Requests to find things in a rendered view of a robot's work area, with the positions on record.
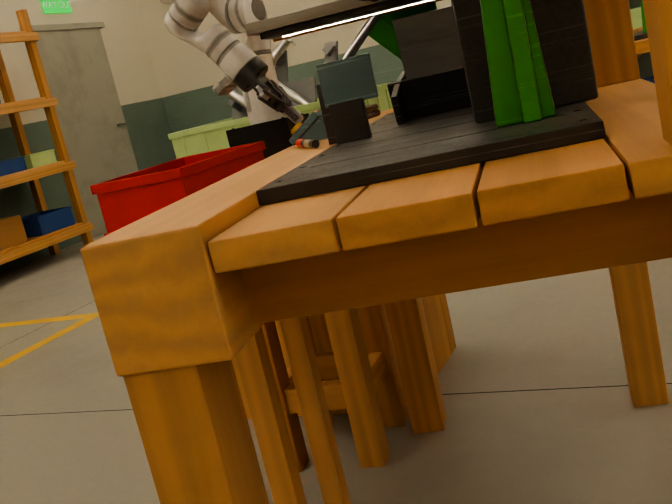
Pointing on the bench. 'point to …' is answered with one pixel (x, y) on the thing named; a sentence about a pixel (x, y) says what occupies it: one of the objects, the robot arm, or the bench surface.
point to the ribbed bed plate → (428, 43)
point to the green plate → (409, 12)
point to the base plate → (429, 149)
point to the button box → (311, 129)
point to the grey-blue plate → (348, 95)
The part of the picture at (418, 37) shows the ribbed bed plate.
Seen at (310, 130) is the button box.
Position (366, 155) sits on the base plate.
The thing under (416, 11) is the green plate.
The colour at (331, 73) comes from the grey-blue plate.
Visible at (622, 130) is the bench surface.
